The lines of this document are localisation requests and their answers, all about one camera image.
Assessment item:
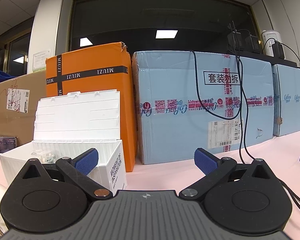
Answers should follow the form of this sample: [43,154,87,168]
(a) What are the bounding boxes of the black box device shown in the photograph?
[245,35,262,54]

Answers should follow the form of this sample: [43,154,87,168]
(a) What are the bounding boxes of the orange cardboard box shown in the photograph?
[45,42,138,173]

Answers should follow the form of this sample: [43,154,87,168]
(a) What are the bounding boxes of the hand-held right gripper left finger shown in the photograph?
[20,148,113,201]

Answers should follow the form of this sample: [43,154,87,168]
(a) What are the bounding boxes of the black power adapter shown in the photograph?
[272,42,285,58]

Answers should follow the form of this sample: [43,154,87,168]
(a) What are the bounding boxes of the black looping cable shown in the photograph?
[190,51,242,120]

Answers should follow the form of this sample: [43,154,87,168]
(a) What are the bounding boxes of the white wall notice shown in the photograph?
[32,49,52,73]

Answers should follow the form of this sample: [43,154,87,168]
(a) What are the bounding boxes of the clear plastic container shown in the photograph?
[31,151,57,164]

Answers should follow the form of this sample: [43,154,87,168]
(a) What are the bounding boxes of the black hanging cable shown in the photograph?
[231,21,258,164]

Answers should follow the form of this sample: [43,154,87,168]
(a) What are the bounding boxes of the black adapter cable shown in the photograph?
[262,38,300,75]

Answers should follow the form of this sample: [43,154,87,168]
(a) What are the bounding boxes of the black cable pair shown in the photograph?
[281,180,300,214]

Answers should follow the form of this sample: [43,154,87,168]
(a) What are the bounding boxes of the dark glass window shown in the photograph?
[69,0,262,55]

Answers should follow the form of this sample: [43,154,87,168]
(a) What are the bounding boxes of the black box with antennas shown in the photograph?
[227,22,246,50]

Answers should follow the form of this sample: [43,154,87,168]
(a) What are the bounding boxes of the pink desktop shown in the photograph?
[0,127,300,240]

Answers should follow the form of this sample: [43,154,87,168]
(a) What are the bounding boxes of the white cylindrical appliance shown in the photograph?
[261,30,283,57]

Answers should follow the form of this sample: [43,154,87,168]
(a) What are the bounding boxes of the large light blue cardboard box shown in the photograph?
[131,51,275,165]

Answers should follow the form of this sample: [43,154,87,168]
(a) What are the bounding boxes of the blue cloth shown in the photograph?
[0,70,18,87]

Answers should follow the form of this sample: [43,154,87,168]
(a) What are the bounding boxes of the gold framed glass door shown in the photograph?
[0,17,34,75]

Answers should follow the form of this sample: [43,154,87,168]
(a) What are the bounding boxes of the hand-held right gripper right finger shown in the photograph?
[179,148,282,201]

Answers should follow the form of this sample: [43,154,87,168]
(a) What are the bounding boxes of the black shelf board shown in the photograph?
[236,49,298,68]

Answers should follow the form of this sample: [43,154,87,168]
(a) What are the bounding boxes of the dark purple case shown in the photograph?
[0,136,18,156]

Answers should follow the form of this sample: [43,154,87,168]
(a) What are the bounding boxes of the brown cardboard box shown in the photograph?
[0,73,48,147]

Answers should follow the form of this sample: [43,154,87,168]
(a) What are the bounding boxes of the white lidded storage box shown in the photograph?
[0,89,127,197]

